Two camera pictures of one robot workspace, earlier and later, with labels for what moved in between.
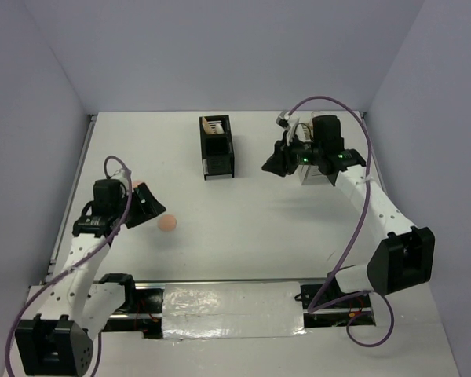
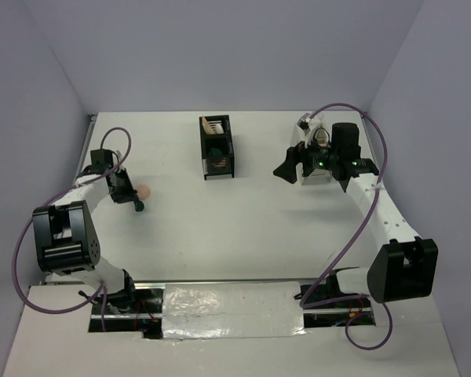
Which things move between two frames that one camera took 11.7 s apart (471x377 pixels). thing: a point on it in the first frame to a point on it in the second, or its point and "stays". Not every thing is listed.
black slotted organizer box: [217, 150] stays
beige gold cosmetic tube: [207, 127] stays
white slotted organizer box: [312, 174] stays
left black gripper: [147, 210] to [129, 195]
